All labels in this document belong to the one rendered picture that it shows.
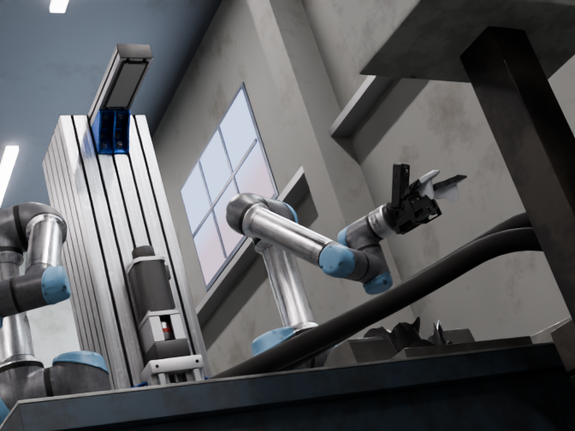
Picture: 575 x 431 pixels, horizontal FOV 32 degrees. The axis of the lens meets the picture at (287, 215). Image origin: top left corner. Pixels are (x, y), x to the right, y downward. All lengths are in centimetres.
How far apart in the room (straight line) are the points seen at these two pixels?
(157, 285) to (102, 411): 145
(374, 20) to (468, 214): 534
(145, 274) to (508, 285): 395
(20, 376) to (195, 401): 120
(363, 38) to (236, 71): 818
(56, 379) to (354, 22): 133
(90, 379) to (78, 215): 59
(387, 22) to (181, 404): 49
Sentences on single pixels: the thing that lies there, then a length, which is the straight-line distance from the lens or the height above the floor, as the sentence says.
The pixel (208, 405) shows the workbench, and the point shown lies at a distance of 119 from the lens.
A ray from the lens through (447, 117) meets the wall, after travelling 667.
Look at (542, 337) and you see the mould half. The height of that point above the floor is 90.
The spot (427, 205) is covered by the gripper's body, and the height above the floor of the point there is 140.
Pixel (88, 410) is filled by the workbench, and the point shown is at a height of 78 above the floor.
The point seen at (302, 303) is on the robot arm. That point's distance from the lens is 267.
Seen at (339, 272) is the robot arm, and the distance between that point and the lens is 241.
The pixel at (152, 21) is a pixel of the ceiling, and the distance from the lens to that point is 972.
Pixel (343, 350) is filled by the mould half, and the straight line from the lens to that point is 167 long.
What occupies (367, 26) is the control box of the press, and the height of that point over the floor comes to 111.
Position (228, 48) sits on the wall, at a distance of 956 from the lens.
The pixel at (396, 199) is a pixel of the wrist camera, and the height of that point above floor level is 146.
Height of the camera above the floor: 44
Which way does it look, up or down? 25 degrees up
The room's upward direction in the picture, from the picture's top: 17 degrees counter-clockwise
